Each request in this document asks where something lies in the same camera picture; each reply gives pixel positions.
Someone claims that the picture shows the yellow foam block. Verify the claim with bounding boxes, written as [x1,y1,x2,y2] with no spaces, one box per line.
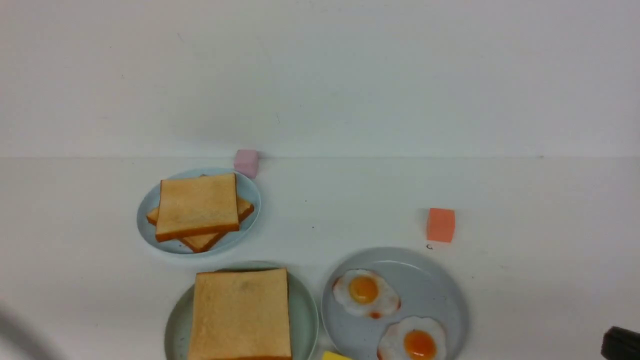
[321,351,352,360]

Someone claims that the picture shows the left fried egg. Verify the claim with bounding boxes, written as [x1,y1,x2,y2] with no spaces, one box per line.
[331,269,402,320]

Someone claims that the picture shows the toast slice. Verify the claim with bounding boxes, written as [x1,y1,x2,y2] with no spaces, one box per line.
[155,172,240,242]
[187,268,293,360]
[146,197,255,253]

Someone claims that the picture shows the right fried egg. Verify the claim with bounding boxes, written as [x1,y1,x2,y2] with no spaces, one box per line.
[376,316,447,360]

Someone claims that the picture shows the pink foam cube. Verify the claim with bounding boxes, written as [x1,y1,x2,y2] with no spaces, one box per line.
[233,149,259,179]

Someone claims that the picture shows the grey egg plate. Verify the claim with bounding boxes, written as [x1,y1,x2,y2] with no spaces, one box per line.
[320,247,470,360]

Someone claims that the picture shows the fried egg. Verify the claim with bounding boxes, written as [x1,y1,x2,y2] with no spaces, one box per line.
[376,316,447,360]
[331,269,402,320]

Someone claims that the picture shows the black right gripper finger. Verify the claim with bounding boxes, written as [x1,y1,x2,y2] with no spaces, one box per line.
[600,326,640,360]

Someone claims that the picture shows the orange foam cube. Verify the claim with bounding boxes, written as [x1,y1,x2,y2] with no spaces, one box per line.
[426,208,457,244]

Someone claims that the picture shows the mint green plate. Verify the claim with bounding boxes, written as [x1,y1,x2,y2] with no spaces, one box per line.
[164,260,319,360]

